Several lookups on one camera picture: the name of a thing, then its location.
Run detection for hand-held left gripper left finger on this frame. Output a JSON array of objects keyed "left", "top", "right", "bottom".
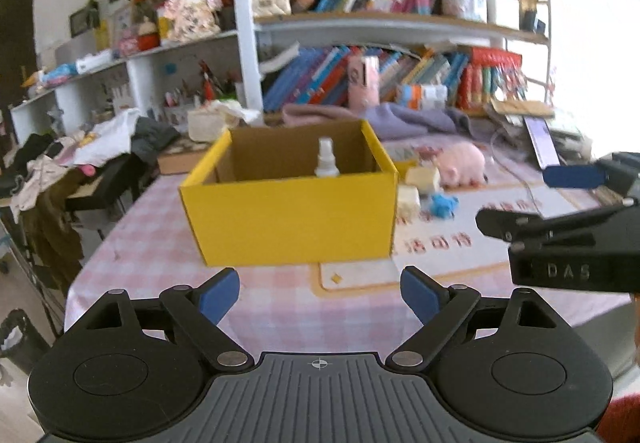
[{"left": 80, "top": 267, "right": 256, "bottom": 372}]

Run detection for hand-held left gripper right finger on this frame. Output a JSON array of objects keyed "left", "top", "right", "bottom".
[{"left": 386, "top": 265, "right": 561, "bottom": 372}]

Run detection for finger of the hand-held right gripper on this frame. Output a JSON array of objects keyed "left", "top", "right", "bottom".
[
  {"left": 542, "top": 152, "right": 640, "bottom": 199},
  {"left": 475, "top": 200, "right": 640, "bottom": 249}
]

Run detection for small blue toy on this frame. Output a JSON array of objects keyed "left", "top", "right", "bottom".
[{"left": 431, "top": 193, "right": 459, "bottom": 219}]

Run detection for cream eraser block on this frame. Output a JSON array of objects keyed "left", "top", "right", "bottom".
[
  {"left": 405, "top": 166, "right": 442, "bottom": 195},
  {"left": 396, "top": 186, "right": 422, "bottom": 219}
]

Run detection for pink pig plush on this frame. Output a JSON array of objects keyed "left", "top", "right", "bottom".
[{"left": 432, "top": 142, "right": 488, "bottom": 188}]

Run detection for yellow cardboard box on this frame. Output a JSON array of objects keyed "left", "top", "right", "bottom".
[{"left": 179, "top": 119, "right": 399, "bottom": 268}]

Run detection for person's right forearm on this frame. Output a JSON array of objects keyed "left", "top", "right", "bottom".
[{"left": 597, "top": 393, "right": 640, "bottom": 443}]

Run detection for stack of papers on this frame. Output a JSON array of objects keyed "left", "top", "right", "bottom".
[{"left": 545, "top": 113, "right": 597, "bottom": 165}]

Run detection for smartphone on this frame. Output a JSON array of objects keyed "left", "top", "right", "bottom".
[{"left": 524, "top": 117, "right": 558, "bottom": 170}]

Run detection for pink printed desk mat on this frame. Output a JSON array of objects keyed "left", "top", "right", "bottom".
[{"left": 312, "top": 133, "right": 626, "bottom": 300}]

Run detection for brown cardboard sheets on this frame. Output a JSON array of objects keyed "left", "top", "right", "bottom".
[{"left": 485, "top": 98, "right": 556, "bottom": 120}]

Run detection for red boxed book set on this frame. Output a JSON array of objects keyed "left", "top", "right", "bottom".
[{"left": 459, "top": 48, "right": 527, "bottom": 110}]

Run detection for small white spray bottle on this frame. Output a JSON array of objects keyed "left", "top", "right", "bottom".
[{"left": 314, "top": 137, "right": 341, "bottom": 176}]

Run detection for purple cloth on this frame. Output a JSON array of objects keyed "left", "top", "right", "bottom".
[{"left": 365, "top": 102, "right": 473, "bottom": 140}]

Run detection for orange and white box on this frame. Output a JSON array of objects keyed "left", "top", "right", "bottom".
[
  {"left": 400, "top": 98, "right": 446, "bottom": 112},
  {"left": 398, "top": 84, "right": 448, "bottom": 101}
]

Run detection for dark grey garment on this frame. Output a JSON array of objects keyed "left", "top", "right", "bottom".
[{"left": 131, "top": 117, "right": 181, "bottom": 165}]

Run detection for cream fabric bundle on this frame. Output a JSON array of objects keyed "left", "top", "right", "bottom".
[{"left": 187, "top": 100, "right": 262, "bottom": 143}]

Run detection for white pen holder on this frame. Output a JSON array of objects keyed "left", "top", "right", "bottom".
[{"left": 487, "top": 0, "right": 521, "bottom": 30}]

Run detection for white garment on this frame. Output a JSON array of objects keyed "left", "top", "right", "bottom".
[{"left": 75, "top": 108, "right": 142, "bottom": 167}]

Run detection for clear pen holder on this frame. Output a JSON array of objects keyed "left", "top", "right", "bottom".
[{"left": 452, "top": 0, "right": 488, "bottom": 22}]

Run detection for pot of pens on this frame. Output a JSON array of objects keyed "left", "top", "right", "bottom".
[{"left": 165, "top": 62, "right": 242, "bottom": 110}]

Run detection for pink cloth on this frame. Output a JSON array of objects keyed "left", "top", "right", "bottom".
[{"left": 282, "top": 104, "right": 381, "bottom": 126}]

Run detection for black trash bin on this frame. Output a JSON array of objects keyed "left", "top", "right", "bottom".
[{"left": 0, "top": 308, "right": 52, "bottom": 375}]

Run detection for pink cylinder canister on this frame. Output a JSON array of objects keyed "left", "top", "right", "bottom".
[{"left": 347, "top": 56, "right": 381, "bottom": 110}]

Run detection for row of blue books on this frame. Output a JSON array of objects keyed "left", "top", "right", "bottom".
[{"left": 262, "top": 46, "right": 471, "bottom": 112}]

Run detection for white side shelf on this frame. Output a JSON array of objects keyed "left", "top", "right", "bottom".
[{"left": 10, "top": 30, "right": 242, "bottom": 144}]

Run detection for white bookshelf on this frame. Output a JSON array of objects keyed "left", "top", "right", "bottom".
[{"left": 227, "top": 0, "right": 553, "bottom": 125}]

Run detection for floral doll figure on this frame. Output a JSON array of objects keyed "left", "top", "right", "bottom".
[{"left": 164, "top": 0, "right": 223, "bottom": 43}]

